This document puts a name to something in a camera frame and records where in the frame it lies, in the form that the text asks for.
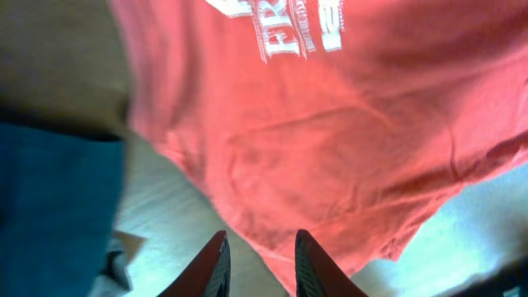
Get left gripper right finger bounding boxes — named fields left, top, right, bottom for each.
left=295, top=229, right=367, bottom=297

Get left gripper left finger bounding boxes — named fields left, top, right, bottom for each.
left=158, top=231, right=231, bottom=297

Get red orange t-shirt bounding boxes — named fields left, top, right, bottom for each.
left=111, top=0, right=527, bottom=293

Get folded grey t-shirt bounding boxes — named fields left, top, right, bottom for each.
left=87, top=237, right=133, bottom=297

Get folded navy blue t-shirt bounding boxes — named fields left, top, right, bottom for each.
left=1, top=123, right=125, bottom=296

